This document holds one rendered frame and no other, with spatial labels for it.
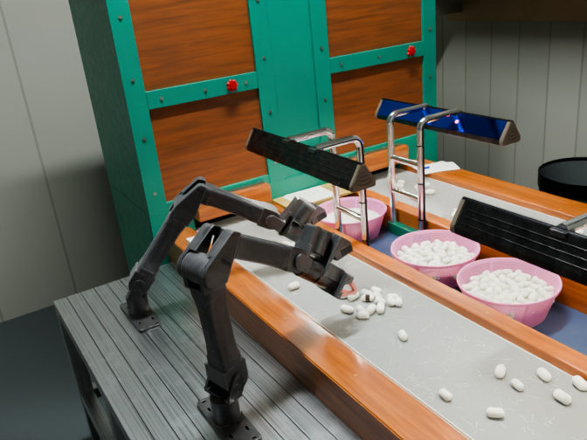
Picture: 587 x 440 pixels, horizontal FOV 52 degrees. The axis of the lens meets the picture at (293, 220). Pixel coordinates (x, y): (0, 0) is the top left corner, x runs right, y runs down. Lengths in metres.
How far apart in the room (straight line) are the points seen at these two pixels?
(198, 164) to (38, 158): 1.38
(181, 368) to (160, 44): 1.07
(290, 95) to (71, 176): 1.55
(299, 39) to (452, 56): 1.96
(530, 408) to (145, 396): 0.87
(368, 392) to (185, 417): 0.43
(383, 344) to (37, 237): 2.42
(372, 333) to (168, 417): 0.53
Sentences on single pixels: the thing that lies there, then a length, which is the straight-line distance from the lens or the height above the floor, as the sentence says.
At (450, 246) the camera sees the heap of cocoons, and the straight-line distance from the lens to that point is 1.97.
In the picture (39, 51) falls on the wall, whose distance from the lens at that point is 3.38.
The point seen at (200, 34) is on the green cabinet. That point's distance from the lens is 2.18.
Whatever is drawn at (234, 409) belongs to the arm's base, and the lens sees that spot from 1.38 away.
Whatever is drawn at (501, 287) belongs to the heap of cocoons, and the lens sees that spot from 1.75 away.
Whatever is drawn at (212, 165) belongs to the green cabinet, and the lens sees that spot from 2.25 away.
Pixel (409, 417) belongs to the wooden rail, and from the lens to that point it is 1.25.
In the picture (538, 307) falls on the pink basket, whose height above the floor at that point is 0.75.
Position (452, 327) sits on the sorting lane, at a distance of 1.56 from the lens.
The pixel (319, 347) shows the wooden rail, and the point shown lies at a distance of 1.45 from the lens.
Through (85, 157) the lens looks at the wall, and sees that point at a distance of 3.48.
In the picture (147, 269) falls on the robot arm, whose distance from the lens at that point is 1.81.
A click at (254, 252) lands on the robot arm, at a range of 1.28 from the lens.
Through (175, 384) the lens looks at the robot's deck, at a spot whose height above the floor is 0.67.
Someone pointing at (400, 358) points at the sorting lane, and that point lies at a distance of 1.45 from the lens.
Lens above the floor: 1.58
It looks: 22 degrees down
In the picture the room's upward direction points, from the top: 6 degrees counter-clockwise
